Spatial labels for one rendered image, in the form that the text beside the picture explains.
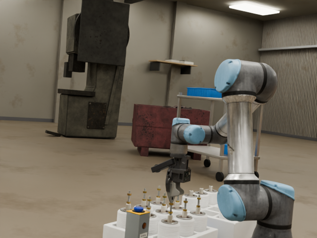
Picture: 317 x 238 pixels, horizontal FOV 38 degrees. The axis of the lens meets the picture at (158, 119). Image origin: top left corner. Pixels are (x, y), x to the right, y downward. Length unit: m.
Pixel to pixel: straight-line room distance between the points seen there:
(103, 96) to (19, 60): 3.42
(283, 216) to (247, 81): 0.46
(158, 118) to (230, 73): 4.53
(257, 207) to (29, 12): 9.76
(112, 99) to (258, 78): 6.40
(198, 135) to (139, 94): 10.13
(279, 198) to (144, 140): 4.56
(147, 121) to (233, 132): 4.52
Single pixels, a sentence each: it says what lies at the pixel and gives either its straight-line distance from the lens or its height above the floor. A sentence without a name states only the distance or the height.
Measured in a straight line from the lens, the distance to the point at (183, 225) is 2.11.
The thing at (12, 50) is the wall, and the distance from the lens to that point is 10.78.
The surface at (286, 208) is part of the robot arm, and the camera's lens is 1.60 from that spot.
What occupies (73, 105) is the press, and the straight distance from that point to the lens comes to 7.72.
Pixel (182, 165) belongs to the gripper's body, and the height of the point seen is 0.51.
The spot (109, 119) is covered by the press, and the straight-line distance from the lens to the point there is 7.92.
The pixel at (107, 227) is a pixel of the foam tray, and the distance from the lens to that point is 2.18.
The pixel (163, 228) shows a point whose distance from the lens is 2.02.
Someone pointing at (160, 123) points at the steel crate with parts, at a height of 0.44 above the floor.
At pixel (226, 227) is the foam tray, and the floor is 0.15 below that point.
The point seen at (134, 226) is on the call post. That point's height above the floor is 0.26.
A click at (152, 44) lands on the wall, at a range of 12.15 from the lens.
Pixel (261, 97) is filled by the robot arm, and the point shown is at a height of 0.82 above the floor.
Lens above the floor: 0.78
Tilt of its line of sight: 3 degrees down
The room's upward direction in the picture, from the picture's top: 5 degrees clockwise
